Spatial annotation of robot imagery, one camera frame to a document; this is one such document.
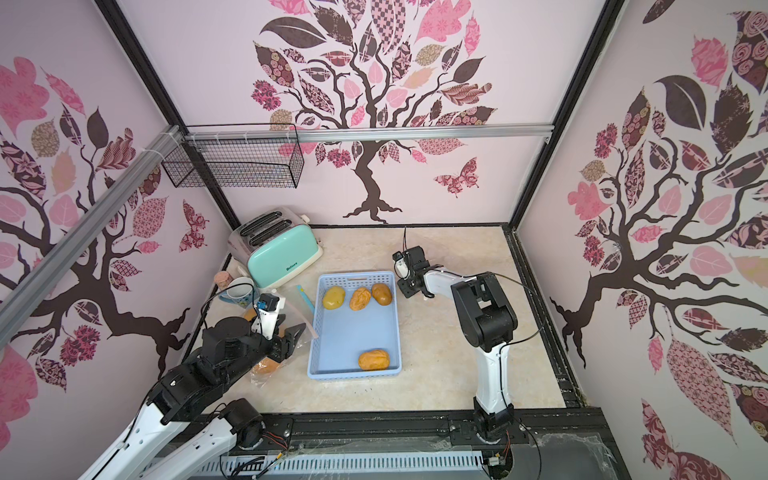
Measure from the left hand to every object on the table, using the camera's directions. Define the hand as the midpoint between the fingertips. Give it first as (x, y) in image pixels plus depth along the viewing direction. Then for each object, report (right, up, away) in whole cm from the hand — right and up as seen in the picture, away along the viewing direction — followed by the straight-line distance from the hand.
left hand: (293, 327), depth 71 cm
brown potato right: (+21, +5, +24) cm, 32 cm away
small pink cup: (-29, +10, +20) cm, 37 cm away
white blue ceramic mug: (-23, +5, +20) cm, 31 cm away
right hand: (+31, +9, +32) cm, 46 cm away
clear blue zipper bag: (-3, +2, +13) cm, 14 cm away
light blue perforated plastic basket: (+13, -5, +19) cm, 23 cm away
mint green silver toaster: (-13, +20, +19) cm, 31 cm away
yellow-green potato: (+5, +4, +23) cm, 24 cm away
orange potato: (+14, +3, +23) cm, 27 cm away
